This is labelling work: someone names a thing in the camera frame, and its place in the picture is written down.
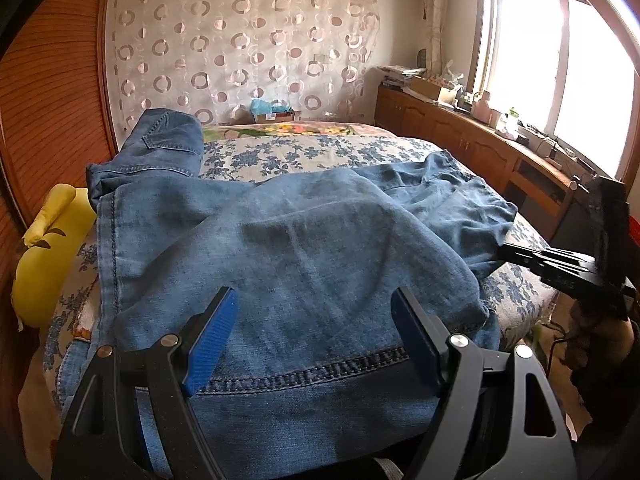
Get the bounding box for window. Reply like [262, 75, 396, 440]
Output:
[470, 0, 640, 181]

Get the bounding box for stack of papers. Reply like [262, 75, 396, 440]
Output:
[377, 65, 426, 86]

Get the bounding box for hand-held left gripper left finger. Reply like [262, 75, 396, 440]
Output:
[59, 286, 240, 480]

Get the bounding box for bundled window curtain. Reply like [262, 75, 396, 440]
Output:
[417, 0, 453, 76]

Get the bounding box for circle patterned sheer curtain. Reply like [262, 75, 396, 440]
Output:
[105, 0, 383, 133]

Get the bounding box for open cardboard box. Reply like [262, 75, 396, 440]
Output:
[410, 76, 458, 102]

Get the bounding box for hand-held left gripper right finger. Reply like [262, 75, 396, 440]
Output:
[390, 286, 573, 480]

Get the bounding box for pink bottle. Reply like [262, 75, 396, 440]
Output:
[472, 91, 493, 121]

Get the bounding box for long wooden cabinet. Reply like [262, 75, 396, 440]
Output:
[375, 85, 601, 241]

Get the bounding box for white bottle green cap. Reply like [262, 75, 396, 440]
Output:
[500, 107, 521, 138]

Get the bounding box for blue floral bed sheet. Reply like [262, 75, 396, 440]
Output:
[42, 135, 558, 401]

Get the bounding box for folded blue jeans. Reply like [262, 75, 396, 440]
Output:
[86, 108, 206, 206]

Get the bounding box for person's right hand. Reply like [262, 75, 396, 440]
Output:
[570, 305, 638, 376]

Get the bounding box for clear plastic bag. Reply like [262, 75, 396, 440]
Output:
[440, 59, 466, 86]

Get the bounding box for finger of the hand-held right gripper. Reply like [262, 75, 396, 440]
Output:
[530, 255, 601, 288]
[500, 242, 586, 268]

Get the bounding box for yellow plush toy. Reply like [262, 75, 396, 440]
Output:
[11, 183, 98, 331]

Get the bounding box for colourful flower blanket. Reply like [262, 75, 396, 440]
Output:
[200, 120, 401, 142]

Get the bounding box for blue denim pants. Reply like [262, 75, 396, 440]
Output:
[47, 152, 518, 480]

